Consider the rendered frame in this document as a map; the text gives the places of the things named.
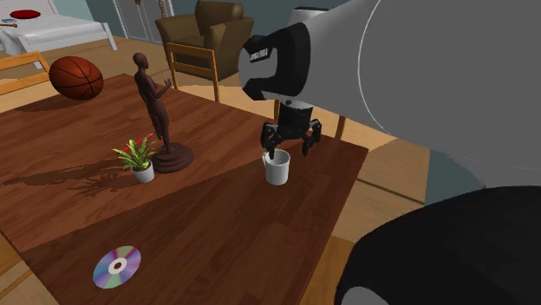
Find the white bed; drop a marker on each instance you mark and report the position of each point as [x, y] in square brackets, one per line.
[59, 31]

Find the light wooden chair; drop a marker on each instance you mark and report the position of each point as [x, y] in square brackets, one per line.
[190, 67]
[340, 126]
[21, 83]

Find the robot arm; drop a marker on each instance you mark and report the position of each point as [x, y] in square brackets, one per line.
[422, 84]

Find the shiny compact disc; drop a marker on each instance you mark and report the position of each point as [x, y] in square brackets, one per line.
[127, 253]

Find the dark wooden table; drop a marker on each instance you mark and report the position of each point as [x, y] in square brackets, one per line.
[211, 219]

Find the dark brown human figure statue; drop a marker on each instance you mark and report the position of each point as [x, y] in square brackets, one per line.
[150, 91]

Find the brown armchair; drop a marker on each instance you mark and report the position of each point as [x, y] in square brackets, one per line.
[228, 42]

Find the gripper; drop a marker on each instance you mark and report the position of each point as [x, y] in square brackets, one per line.
[296, 120]

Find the white panelled door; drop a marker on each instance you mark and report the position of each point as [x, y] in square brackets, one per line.
[141, 19]

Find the green plant in white pot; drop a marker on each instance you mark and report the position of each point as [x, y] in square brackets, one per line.
[143, 171]

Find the white mug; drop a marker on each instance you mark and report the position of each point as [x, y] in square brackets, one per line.
[278, 173]

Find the orange basketball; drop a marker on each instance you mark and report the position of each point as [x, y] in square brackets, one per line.
[76, 78]

